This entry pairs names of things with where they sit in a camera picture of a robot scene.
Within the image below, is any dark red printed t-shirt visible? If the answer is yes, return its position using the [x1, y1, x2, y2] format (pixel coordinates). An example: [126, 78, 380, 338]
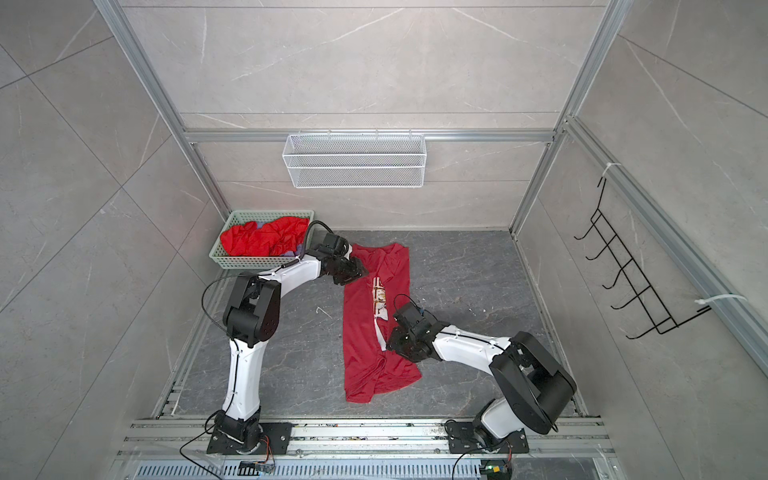
[342, 243, 422, 404]

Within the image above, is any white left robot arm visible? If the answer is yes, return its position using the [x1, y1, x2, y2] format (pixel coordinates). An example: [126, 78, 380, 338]
[215, 254, 368, 445]

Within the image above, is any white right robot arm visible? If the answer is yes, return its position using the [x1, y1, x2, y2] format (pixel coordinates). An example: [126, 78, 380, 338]
[387, 323, 577, 449]

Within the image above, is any bright red t-shirt in basket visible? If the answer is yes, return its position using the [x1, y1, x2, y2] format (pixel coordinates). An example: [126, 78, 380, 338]
[219, 216, 310, 257]

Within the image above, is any light green perforated plastic basket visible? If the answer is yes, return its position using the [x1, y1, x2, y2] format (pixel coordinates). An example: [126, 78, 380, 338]
[209, 210, 314, 270]

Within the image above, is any green circuit board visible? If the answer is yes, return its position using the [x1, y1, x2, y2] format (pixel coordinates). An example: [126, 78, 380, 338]
[480, 461, 512, 480]

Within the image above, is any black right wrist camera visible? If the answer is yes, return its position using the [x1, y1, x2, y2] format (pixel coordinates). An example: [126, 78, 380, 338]
[395, 303, 432, 335]

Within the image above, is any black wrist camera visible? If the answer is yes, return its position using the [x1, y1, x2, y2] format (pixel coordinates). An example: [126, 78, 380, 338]
[320, 233, 350, 257]
[395, 303, 432, 335]

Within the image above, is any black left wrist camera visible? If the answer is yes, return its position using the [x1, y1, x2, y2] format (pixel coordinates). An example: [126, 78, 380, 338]
[320, 233, 350, 257]

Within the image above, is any white wire mesh wall basket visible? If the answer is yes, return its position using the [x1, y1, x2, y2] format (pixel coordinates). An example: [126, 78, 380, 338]
[282, 133, 427, 189]

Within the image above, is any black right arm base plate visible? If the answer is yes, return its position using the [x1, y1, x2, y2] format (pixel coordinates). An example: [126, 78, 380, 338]
[443, 419, 530, 454]

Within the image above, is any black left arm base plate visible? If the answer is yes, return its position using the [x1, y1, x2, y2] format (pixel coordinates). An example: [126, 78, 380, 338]
[206, 422, 293, 456]

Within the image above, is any black wire wall hook rack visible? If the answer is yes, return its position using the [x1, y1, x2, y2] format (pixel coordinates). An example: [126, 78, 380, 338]
[573, 178, 712, 340]

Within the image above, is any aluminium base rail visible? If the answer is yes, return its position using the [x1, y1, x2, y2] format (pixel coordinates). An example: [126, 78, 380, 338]
[106, 417, 625, 479]

